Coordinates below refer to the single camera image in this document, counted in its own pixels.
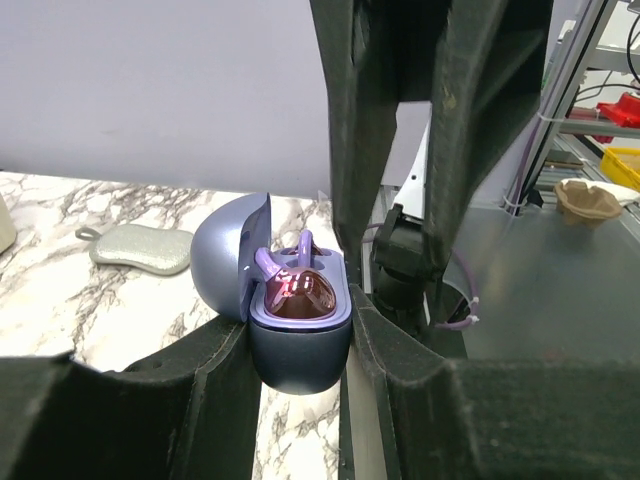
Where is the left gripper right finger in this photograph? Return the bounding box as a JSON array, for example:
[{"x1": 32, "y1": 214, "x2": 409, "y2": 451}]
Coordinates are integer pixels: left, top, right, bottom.
[{"x1": 346, "y1": 286, "x2": 639, "y2": 479}]

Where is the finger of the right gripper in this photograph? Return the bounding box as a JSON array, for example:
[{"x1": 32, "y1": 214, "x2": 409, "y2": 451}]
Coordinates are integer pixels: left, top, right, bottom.
[
  {"x1": 422, "y1": 1, "x2": 553, "y2": 270},
  {"x1": 310, "y1": 1, "x2": 398, "y2": 284}
]

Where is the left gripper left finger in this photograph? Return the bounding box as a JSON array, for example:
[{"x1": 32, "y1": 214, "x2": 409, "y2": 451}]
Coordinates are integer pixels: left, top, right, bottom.
[{"x1": 1, "y1": 316, "x2": 261, "y2": 479}]

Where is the blue-purple earbud charging case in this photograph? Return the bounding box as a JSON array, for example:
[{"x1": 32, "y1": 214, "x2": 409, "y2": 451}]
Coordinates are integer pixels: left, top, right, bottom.
[{"x1": 190, "y1": 193, "x2": 352, "y2": 395}]

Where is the red device background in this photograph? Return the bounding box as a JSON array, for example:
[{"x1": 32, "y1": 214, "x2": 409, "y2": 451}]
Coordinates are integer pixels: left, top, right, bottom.
[{"x1": 596, "y1": 93, "x2": 640, "y2": 129}]

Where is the yellow plastic bin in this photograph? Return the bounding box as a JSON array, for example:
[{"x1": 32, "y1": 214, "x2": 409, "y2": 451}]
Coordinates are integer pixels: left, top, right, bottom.
[{"x1": 600, "y1": 147, "x2": 640, "y2": 191}]

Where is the brown-topped white cup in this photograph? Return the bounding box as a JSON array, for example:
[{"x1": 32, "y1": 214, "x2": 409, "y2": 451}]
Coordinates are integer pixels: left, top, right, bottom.
[{"x1": 0, "y1": 196, "x2": 17, "y2": 253}]

